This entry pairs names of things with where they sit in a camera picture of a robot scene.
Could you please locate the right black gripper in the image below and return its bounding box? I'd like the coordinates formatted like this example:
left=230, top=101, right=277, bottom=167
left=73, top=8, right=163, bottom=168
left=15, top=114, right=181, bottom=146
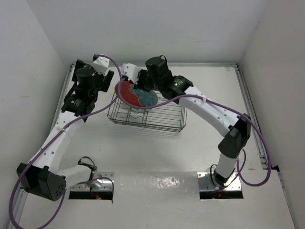
left=130, top=67, right=162, bottom=92

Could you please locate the red teal flower plate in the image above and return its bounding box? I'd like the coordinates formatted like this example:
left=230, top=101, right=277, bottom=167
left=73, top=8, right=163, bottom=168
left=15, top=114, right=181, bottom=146
left=120, top=81, right=158, bottom=107

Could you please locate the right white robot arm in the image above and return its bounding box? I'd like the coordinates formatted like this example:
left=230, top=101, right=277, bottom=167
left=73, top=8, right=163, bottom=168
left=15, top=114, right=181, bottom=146
left=132, top=56, right=251, bottom=187

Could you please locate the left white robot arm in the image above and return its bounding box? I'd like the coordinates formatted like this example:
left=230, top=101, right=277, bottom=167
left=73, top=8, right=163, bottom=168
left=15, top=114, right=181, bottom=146
left=17, top=57, right=114, bottom=201

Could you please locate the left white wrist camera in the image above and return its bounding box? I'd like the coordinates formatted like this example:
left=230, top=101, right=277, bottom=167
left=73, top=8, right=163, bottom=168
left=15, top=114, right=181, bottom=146
left=90, top=54, right=110, bottom=75

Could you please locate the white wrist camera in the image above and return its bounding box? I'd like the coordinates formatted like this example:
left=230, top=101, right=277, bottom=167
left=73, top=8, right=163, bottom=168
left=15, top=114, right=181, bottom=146
left=121, top=63, right=142, bottom=84
left=90, top=54, right=110, bottom=75

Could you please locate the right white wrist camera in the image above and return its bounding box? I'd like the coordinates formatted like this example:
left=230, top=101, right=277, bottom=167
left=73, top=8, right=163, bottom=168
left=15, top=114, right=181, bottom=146
left=121, top=63, right=142, bottom=84

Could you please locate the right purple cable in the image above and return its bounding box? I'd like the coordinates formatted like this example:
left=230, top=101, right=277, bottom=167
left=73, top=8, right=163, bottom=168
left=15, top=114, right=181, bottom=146
left=118, top=80, right=273, bottom=186

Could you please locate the black wire dish rack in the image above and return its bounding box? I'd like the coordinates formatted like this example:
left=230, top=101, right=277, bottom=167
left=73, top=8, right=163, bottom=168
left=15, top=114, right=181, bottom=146
left=107, top=99, right=187, bottom=133

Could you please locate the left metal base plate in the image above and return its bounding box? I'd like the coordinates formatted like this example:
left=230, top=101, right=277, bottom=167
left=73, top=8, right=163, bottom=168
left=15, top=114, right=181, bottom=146
left=70, top=172, right=114, bottom=192

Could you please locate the metal base plate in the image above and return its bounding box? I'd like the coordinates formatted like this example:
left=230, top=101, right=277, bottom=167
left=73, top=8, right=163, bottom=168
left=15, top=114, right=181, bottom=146
left=70, top=172, right=114, bottom=192
left=197, top=172, right=242, bottom=192

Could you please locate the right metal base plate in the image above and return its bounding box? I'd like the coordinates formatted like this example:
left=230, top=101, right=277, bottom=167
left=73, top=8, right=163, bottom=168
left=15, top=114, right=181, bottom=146
left=197, top=172, right=242, bottom=192

